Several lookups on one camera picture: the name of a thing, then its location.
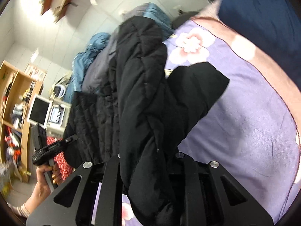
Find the blue and grey jacket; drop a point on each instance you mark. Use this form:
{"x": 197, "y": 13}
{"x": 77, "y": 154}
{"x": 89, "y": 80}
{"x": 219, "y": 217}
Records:
{"x": 89, "y": 67}

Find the black quilted down jacket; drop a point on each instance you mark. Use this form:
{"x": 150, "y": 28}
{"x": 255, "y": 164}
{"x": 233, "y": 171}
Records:
{"x": 142, "y": 115}

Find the white appliance with panel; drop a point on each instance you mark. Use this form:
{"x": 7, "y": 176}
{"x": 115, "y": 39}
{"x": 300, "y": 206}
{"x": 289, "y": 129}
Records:
{"x": 58, "y": 118}

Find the navy blue pillow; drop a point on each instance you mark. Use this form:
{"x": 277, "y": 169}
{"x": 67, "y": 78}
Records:
{"x": 272, "y": 25}

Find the red patterned cloth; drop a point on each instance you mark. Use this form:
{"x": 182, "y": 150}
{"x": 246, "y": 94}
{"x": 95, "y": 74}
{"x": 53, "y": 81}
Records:
{"x": 65, "y": 169}

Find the wooden shelf unit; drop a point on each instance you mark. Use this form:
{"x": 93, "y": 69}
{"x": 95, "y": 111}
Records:
{"x": 17, "y": 95}

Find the purple floral bed sheet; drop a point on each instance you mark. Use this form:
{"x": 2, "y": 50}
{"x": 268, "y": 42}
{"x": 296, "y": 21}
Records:
{"x": 247, "y": 144}

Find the white device with dark screen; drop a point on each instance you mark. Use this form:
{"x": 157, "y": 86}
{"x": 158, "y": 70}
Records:
{"x": 39, "y": 111}

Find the black round stool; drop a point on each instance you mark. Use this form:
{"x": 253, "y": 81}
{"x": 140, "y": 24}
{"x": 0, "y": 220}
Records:
{"x": 182, "y": 18}

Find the person's left hand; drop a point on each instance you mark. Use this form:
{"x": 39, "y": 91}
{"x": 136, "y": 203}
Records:
{"x": 41, "y": 179}

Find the person's left forearm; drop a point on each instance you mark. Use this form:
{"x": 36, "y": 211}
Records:
{"x": 35, "y": 200}

